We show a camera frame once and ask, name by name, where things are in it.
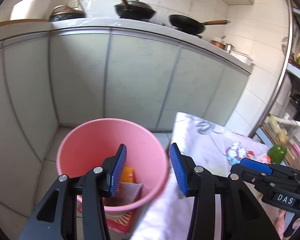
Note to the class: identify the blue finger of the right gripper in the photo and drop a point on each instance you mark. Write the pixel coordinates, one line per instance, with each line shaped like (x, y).
(255, 165)

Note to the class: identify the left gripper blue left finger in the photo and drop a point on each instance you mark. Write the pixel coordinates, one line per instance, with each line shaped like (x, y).
(113, 168)

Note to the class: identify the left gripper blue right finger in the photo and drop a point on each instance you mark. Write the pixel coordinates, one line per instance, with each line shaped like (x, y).
(183, 169)

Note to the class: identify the orange snack wrapper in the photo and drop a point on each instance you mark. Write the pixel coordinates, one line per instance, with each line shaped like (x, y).
(262, 158)

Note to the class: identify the pink white plastic bag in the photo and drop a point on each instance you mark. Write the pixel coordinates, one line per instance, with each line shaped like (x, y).
(235, 153)

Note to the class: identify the pink plastic trash bucket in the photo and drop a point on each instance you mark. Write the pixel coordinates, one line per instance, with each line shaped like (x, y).
(115, 143)

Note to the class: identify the person's right hand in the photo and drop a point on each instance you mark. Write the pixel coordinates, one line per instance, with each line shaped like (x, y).
(279, 223)

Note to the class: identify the orange packet in bucket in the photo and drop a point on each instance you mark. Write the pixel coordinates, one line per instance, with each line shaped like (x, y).
(128, 175)

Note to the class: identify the green bell pepper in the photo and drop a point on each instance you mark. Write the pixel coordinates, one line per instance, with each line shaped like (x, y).
(277, 154)

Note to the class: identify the brown cardboard sheet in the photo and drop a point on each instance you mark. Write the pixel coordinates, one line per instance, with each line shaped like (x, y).
(292, 158)

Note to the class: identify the grey scouring pad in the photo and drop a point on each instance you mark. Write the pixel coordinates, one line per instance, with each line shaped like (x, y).
(127, 194)

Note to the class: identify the yellow ginger root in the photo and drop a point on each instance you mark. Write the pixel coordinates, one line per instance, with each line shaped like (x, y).
(283, 137)

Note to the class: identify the white floral tablecloth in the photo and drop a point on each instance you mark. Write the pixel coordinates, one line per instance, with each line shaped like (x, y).
(224, 206)

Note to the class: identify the metal shelf pole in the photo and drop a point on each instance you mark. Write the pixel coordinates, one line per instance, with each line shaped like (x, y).
(272, 47)

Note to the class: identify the clear plastic container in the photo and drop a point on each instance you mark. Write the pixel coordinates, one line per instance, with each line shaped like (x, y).
(290, 125)

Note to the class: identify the white cabbage stalk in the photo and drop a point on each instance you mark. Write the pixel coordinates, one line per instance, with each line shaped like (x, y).
(274, 125)

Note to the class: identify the red cardboard under bucket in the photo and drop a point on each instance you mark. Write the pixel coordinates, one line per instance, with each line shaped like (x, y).
(117, 221)

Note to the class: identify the black blender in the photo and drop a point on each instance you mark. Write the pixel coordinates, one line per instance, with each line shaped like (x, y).
(295, 103)

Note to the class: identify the white plastic tray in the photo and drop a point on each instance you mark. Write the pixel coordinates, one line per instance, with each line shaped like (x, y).
(242, 57)

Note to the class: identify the copper pot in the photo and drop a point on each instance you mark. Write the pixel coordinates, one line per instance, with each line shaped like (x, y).
(219, 42)

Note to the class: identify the black wok with lid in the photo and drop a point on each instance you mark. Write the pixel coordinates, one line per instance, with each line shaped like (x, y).
(134, 10)

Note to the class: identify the black gold rice cooker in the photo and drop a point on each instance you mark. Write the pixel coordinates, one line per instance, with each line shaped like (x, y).
(65, 12)

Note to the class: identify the black frying pan wooden handle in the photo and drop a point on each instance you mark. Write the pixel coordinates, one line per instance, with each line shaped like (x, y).
(191, 26)

